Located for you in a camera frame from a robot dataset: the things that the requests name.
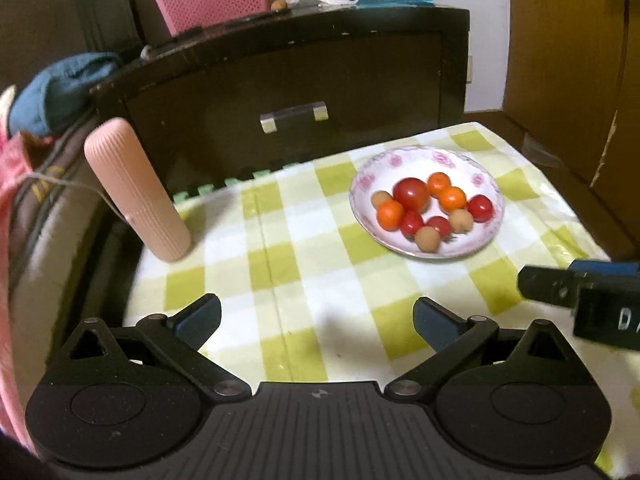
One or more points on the orange mandarin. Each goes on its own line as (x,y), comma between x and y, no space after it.
(437,183)
(389,215)
(451,199)

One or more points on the red cherry tomato with stem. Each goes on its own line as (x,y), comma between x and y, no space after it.
(443,228)

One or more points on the brown striped mattress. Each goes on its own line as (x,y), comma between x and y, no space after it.
(51,230)

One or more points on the pink ribbed cylindrical container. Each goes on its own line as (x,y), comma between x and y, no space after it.
(115,155)

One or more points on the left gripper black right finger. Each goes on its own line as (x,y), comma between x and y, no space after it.
(457,343)

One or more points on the green white checkered tablecloth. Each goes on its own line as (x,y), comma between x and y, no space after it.
(308,296)

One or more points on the blue cloth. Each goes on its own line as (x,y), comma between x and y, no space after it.
(59,94)

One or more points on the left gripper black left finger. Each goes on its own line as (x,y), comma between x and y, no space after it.
(175,340)

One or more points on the white floral porcelain plate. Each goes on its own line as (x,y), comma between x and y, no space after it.
(381,172)

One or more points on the large red tomato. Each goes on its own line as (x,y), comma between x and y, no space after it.
(412,194)

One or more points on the silver drawer handle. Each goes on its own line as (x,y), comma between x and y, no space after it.
(295,116)

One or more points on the brown wooden door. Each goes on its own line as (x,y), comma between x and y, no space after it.
(566,68)

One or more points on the red cherry tomato elongated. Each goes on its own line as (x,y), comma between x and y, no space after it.
(410,223)

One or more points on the brown longan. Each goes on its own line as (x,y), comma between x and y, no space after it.
(379,198)
(461,221)
(427,239)

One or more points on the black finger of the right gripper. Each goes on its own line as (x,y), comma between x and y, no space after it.
(557,287)
(604,269)

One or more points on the green foam mat edge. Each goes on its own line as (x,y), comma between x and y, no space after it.
(209,188)

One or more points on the dark wooden drawer cabinet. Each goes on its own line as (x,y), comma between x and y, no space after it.
(384,70)

